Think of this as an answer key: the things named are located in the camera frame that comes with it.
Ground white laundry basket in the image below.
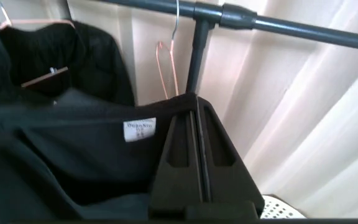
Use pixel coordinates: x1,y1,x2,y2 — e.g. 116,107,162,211
259,194,307,220

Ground black garment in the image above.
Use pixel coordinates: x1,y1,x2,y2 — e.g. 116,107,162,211
0,91,199,223

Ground pink clothes hanger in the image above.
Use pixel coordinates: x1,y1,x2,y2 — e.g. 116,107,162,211
0,0,76,89
155,0,181,100

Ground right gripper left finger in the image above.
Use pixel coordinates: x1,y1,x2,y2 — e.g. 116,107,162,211
147,110,203,219

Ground black clothes rack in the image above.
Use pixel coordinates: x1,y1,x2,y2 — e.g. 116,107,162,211
94,0,358,95

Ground black shorts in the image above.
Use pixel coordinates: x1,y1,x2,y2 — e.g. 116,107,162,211
0,20,136,108

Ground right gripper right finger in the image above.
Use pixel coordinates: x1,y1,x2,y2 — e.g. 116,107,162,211
196,96,265,219

